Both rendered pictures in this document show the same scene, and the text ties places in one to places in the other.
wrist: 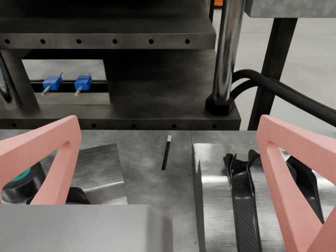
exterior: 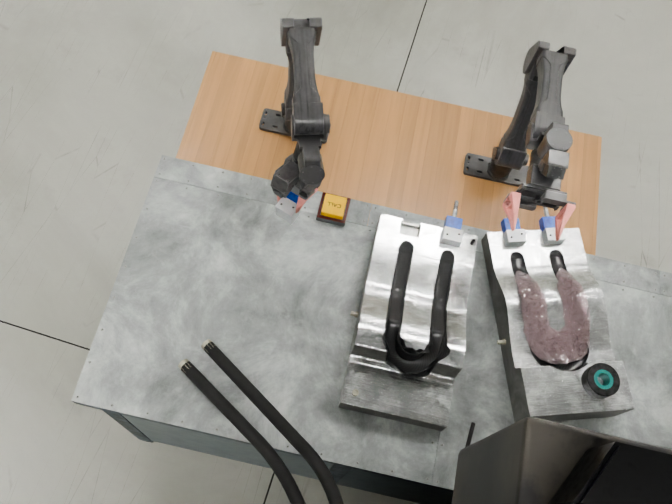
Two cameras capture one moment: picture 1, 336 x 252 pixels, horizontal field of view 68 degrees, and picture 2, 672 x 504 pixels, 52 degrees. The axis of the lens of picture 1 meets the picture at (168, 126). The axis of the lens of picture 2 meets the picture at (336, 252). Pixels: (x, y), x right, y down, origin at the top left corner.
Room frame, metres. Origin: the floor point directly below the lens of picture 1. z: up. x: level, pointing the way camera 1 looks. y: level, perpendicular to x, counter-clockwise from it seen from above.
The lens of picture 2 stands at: (0.80, -0.41, 2.50)
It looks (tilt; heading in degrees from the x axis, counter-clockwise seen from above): 67 degrees down; 180
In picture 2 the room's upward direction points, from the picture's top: 13 degrees clockwise
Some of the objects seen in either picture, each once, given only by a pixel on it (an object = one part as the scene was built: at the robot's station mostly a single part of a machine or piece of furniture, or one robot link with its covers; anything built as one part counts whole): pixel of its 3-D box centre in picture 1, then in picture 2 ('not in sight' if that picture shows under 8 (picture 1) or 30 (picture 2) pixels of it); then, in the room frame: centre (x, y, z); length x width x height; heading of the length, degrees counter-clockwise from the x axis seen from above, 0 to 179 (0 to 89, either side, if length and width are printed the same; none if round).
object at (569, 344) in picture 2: not in sight; (555, 311); (0.14, 0.16, 0.90); 0.26 x 0.18 x 0.08; 16
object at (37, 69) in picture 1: (87, 56); not in sight; (1.03, 0.34, 0.87); 0.50 x 0.27 x 0.17; 179
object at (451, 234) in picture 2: not in sight; (453, 222); (-0.05, -0.12, 0.89); 0.13 x 0.05 x 0.05; 179
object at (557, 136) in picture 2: not in sight; (552, 140); (-0.11, 0.00, 1.24); 0.12 x 0.09 x 0.12; 0
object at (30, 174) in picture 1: (19, 178); (600, 380); (0.30, 0.27, 0.93); 0.08 x 0.08 x 0.04
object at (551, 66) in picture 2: not in sight; (544, 97); (-0.28, 0.00, 1.17); 0.30 x 0.09 x 0.12; 0
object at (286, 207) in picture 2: not in sight; (297, 195); (0.00, -0.53, 0.93); 0.13 x 0.05 x 0.05; 159
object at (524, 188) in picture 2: not in sight; (540, 187); (-0.01, 0.00, 1.20); 0.10 x 0.07 x 0.07; 90
